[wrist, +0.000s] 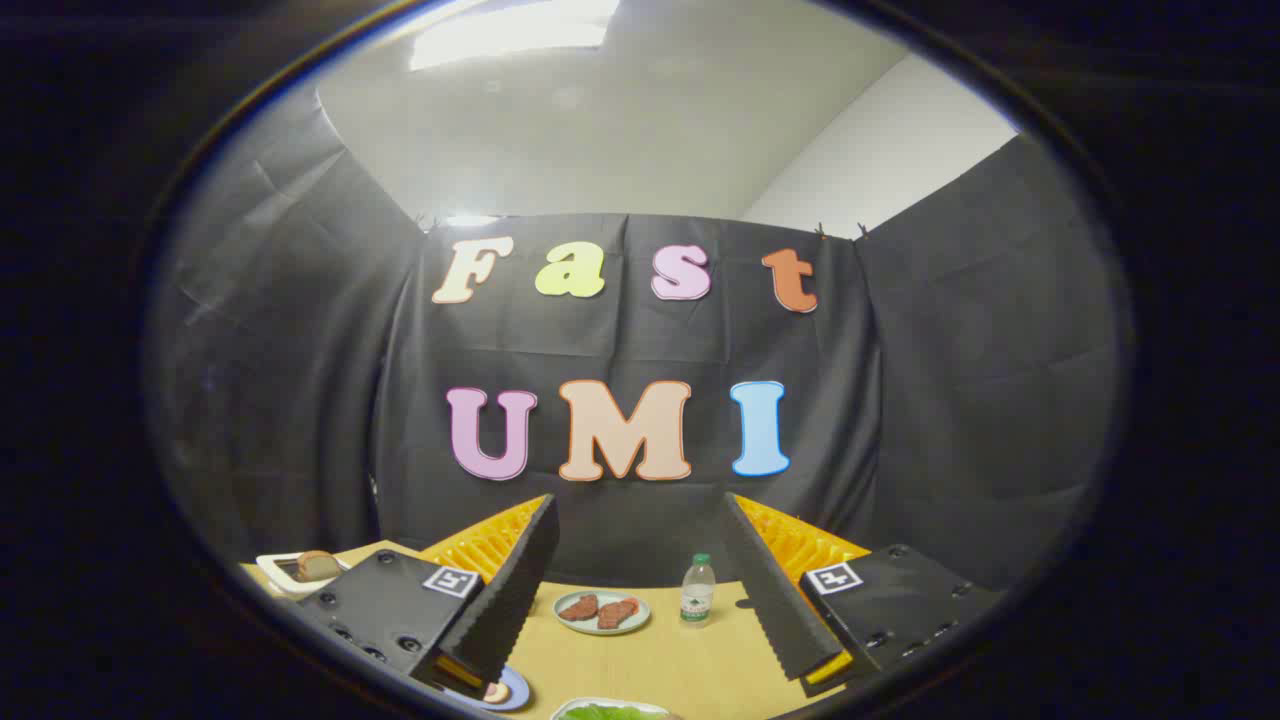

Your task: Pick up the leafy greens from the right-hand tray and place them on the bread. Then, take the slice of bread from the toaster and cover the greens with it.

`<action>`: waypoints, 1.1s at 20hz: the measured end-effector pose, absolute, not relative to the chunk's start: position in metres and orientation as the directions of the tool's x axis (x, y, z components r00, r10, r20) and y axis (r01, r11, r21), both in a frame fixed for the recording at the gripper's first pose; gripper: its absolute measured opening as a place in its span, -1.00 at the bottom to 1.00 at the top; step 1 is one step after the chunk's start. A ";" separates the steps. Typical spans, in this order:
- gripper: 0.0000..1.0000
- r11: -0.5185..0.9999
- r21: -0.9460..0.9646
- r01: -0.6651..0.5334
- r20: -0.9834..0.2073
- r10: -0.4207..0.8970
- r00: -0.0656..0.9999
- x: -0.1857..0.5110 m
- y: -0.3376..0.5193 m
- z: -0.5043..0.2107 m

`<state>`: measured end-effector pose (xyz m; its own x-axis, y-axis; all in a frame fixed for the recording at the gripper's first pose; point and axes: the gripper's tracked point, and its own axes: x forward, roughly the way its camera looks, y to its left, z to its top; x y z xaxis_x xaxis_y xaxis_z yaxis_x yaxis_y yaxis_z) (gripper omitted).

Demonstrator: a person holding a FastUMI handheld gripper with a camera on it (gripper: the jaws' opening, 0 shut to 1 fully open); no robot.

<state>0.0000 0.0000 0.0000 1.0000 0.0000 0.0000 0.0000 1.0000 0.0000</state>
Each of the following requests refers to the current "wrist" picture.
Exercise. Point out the black backdrop cloth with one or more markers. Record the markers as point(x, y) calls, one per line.
point(900, 400)

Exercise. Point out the brown meat patty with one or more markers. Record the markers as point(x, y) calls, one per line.
point(578, 607)
point(617, 613)

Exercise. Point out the toasted bread slice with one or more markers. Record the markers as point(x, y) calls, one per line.
point(318, 566)

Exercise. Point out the blue plate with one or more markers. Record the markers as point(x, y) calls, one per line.
point(517, 690)

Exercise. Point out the pale green plate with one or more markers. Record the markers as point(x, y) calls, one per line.
point(602, 630)

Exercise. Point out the clear plastic water bottle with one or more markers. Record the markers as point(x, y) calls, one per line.
point(697, 595)

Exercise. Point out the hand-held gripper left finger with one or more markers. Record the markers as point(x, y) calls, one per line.
point(500, 600)

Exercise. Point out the white toaster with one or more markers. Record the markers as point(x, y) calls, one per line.
point(275, 570)

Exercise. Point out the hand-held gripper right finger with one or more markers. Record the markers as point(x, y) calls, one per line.
point(775, 600)

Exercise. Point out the green lettuce leaf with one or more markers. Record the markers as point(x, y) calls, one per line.
point(610, 713)

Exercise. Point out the white plate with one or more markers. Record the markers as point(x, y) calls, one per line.
point(665, 712)

